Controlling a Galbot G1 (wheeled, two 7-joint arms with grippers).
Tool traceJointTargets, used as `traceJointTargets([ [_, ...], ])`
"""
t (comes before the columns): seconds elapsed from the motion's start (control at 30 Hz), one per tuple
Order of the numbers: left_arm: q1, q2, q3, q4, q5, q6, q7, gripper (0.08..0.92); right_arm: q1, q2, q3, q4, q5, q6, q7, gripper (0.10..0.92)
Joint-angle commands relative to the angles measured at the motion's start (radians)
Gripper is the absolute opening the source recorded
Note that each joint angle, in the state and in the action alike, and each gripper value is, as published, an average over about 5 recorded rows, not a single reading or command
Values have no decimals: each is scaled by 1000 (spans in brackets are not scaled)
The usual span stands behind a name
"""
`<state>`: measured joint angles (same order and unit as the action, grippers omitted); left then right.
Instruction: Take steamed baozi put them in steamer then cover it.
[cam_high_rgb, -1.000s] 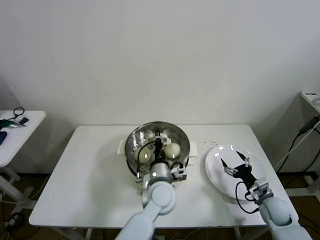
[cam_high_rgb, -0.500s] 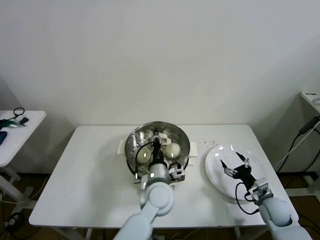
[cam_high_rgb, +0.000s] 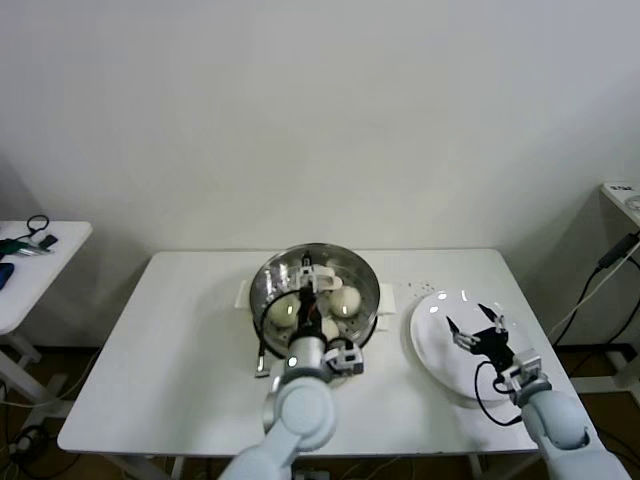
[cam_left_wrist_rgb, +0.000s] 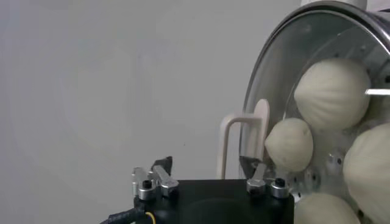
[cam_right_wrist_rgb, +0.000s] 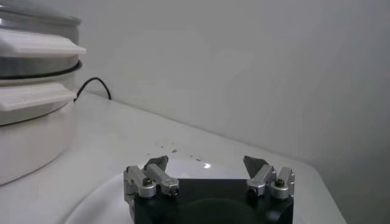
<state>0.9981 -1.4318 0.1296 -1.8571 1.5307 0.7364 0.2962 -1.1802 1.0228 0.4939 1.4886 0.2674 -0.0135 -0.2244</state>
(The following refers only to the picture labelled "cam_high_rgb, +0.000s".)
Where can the white power strip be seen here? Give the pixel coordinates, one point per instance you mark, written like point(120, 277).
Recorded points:
point(315, 474)

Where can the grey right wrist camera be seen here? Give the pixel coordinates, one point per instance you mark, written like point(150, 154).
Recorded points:
point(525, 367)

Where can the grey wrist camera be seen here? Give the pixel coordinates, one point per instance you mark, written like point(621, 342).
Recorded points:
point(525, 367)
point(347, 357)

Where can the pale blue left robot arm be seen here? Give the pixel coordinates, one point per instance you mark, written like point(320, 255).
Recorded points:
point(300, 415)

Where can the brown crumbs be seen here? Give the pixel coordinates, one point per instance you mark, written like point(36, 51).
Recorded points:
point(426, 287)

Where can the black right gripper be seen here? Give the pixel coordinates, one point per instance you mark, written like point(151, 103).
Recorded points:
point(495, 347)

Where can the white side table with tools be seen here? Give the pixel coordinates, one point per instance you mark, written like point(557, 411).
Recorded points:
point(60, 270)

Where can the stainless steel steamer basket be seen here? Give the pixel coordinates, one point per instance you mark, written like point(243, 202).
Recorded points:
point(390, 300)

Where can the blue object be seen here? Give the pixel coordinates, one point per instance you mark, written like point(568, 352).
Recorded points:
point(4, 275)

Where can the small black device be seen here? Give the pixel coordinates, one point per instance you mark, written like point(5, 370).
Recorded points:
point(48, 242)

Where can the white steamed baozi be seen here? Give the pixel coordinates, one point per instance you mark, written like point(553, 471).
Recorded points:
point(281, 311)
point(346, 301)
point(331, 328)

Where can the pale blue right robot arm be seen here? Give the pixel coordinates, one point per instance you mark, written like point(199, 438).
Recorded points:
point(555, 425)

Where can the white round plate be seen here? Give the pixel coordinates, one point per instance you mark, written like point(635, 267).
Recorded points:
point(435, 330)

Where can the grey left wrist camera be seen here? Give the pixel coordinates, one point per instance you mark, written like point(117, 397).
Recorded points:
point(347, 357)

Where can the white grey box device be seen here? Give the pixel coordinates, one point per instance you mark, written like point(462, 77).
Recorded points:
point(622, 370)

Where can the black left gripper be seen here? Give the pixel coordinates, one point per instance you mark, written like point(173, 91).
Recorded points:
point(310, 320)

